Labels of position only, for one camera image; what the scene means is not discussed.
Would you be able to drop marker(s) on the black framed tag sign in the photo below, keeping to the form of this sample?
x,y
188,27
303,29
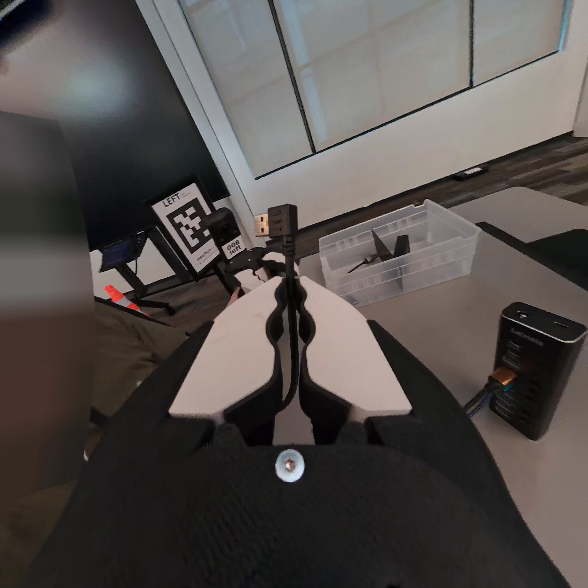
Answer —
x,y
183,225

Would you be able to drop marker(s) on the large frosted glass window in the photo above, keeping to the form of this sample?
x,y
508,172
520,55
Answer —
x,y
390,69

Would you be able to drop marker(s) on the clear plastic bin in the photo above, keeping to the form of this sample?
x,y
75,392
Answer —
x,y
436,257

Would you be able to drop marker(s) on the small black monitor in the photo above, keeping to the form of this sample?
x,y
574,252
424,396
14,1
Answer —
x,y
117,252

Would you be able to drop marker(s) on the large black display panel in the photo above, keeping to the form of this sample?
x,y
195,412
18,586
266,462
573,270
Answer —
x,y
138,115

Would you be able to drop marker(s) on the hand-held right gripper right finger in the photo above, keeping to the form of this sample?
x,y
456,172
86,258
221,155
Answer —
x,y
349,363

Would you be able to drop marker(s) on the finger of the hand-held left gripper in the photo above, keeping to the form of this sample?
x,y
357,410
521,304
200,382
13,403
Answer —
x,y
250,281
275,257

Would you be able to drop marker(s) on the black power strip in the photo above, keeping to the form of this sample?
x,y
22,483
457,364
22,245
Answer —
x,y
471,172

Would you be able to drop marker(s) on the black usb hub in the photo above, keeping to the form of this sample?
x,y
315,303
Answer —
x,y
537,367

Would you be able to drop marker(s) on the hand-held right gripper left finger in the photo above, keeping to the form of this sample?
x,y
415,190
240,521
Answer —
x,y
229,363

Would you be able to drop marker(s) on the orange traffic cone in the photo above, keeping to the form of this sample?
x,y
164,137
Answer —
x,y
124,298

